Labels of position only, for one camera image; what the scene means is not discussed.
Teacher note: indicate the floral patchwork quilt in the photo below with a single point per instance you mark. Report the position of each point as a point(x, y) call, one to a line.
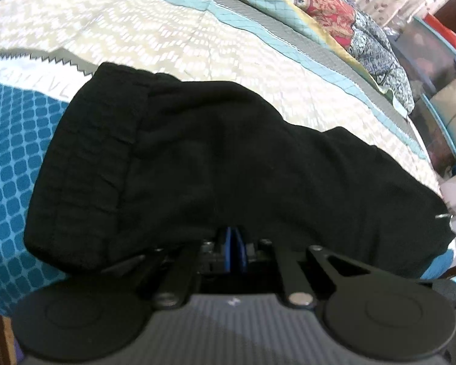
point(326, 7)

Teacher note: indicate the patterned bed sheet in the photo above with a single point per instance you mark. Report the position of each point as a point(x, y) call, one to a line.
point(174, 34)

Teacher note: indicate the clear storage bin teal lid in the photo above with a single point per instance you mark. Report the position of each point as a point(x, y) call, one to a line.
point(429, 53)

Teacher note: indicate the black pants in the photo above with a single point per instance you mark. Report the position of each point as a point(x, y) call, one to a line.
point(212, 167)

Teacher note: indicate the cardboard box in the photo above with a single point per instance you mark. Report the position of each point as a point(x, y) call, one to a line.
point(454, 110)

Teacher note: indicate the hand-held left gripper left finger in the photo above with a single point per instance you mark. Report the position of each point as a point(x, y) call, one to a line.
point(227, 253)

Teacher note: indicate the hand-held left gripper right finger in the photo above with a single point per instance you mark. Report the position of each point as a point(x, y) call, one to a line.
point(238, 253)

